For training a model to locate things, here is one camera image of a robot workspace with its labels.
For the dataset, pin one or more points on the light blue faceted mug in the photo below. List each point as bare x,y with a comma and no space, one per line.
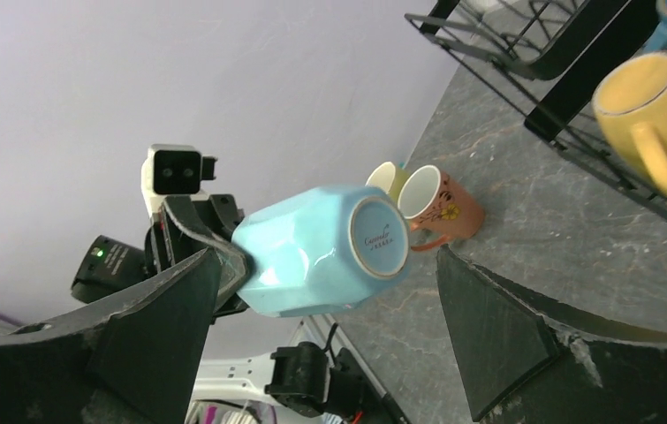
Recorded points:
324,251

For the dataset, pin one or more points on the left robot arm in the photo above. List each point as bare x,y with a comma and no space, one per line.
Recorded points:
303,370

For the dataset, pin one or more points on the black wire dish rack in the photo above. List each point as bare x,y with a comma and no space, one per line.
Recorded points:
554,53

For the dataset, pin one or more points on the yellow mug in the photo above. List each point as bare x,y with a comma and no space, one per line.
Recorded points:
630,106

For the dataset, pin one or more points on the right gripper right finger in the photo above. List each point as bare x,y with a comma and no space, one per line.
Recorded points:
524,357

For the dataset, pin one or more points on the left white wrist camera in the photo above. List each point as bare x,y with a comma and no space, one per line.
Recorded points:
171,169

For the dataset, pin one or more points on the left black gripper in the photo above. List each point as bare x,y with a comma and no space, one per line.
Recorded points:
187,234

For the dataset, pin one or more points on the yellow-green faceted mug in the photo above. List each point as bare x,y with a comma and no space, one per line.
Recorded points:
390,178

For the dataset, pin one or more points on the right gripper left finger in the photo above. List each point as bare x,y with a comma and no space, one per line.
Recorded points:
130,357

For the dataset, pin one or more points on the salmon floral mug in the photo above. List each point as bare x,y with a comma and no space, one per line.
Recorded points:
432,200

